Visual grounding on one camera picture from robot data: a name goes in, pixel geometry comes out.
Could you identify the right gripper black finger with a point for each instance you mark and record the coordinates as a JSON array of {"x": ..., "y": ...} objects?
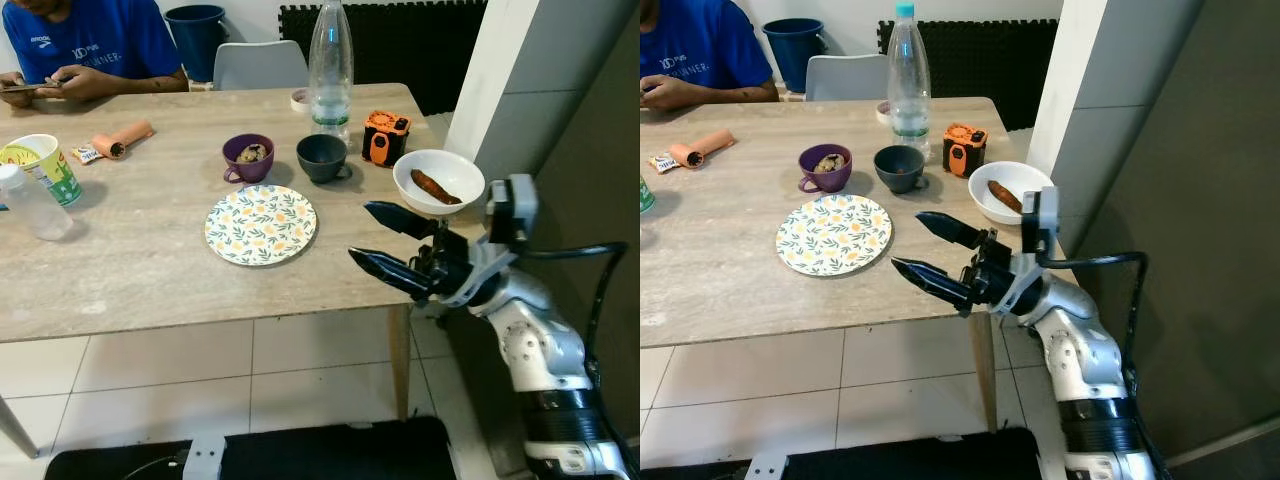
[
  {"x": 402, "y": 220},
  {"x": 952, "y": 231},
  {"x": 932, "y": 283},
  {"x": 390, "y": 272}
]

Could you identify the white ceramic bowl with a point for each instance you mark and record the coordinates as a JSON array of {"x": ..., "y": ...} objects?
[
  {"x": 455, "y": 170},
  {"x": 1025, "y": 178}
]

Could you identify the dark mobile phone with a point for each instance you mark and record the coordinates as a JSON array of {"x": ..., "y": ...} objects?
[{"x": 22, "y": 88}]

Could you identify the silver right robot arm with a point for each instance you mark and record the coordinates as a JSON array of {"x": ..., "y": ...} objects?
[
  {"x": 1085, "y": 355},
  {"x": 540, "y": 345}
]

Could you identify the brown sweet potato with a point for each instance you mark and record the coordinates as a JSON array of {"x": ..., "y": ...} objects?
[
  {"x": 435, "y": 187},
  {"x": 1005, "y": 195}
]

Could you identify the dark grey cup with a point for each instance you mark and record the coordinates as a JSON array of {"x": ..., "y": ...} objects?
[
  {"x": 320, "y": 160},
  {"x": 898, "y": 172}
]

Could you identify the orange black device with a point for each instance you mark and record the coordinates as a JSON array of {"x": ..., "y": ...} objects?
[
  {"x": 964, "y": 150},
  {"x": 385, "y": 138}
]

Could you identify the wooden table leg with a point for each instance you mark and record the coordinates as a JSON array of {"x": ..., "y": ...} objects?
[
  {"x": 985, "y": 370},
  {"x": 400, "y": 360}
]

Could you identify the floral patterned plate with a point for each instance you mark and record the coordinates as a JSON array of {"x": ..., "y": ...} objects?
[
  {"x": 833, "y": 235},
  {"x": 260, "y": 225}
]

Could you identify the small white dish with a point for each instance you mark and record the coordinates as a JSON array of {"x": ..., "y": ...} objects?
[
  {"x": 883, "y": 112},
  {"x": 299, "y": 100}
]

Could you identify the purple cup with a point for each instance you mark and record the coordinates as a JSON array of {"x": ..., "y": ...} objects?
[
  {"x": 245, "y": 172},
  {"x": 822, "y": 183}
]

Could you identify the food in purple cup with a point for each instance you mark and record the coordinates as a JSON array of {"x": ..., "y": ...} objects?
[
  {"x": 829, "y": 163},
  {"x": 252, "y": 154}
]

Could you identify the tall clear water bottle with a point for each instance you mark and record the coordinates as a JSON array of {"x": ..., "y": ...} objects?
[
  {"x": 908, "y": 90},
  {"x": 330, "y": 70}
]

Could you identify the black foam panel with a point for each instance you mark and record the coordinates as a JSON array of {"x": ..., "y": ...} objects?
[
  {"x": 420, "y": 50},
  {"x": 990, "y": 70}
]

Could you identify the grey refrigerator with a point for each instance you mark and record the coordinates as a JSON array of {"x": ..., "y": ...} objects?
[
  {"x": 1180, "y": 200},
  {"x": 590, "y": 150}
]

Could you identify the grey plastic chair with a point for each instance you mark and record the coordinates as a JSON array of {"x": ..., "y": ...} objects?
[
  {"x": 850, "y": 78},
  {"x": 260, "y": 65}
]

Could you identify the green yellow paper cup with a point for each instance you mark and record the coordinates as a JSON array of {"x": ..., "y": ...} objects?
[
  {"x": 50, "y": 175},
  {"x": 646, "y": 195}
]

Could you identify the small snack packet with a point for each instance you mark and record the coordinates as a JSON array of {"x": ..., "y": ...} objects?
[
  {"x": 660, "y": 163},
  {"x": 84, "y": 154}
]

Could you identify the blue plastic bucket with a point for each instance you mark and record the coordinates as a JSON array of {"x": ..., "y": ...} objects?
[
  {"x": 795, "y": 55},
  {"x": 195, "y": 40}
]

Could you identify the orange tube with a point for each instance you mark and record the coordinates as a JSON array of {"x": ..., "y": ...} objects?
[
  {"x": 125, "y": 138},
  {"x": 702, "y": 148}
]

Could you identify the person in blue shirt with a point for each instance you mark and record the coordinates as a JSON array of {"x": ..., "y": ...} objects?
[
  {"x": 90, "y": 40},
  {"x": 700, "y": 45}
]

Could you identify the small clear plastic bottle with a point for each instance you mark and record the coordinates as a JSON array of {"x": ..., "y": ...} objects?
[{"x": 35, "y": 205}]

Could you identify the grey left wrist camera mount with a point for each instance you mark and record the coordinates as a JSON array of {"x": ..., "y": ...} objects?
[
  {"x": 203, "y": 460},
  {"x": 765, "y": 468}
]

